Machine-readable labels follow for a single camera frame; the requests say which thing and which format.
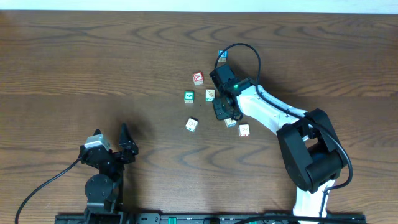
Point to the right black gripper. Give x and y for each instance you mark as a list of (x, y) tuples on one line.
[(220, 114)]

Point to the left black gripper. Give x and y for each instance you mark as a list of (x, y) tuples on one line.
[(112, 154)]

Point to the red sided wooden block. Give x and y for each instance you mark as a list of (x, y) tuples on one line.
[(244, 130)]

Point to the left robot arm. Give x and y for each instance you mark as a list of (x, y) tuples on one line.
[(104, 191)]

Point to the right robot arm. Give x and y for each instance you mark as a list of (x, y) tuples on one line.
[(311, 152)]

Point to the green circle wooden block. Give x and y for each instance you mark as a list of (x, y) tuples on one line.
[(191, 124)]

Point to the green 4 wooden block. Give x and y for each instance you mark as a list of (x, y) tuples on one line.
[(189, 97)]

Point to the red A wooden block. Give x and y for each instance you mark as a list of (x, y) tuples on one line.
[(198, 78)]

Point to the blue top wooden block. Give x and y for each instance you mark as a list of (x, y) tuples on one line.
[(222, 56)]

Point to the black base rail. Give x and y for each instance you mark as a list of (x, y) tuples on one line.
[(155, 218)]

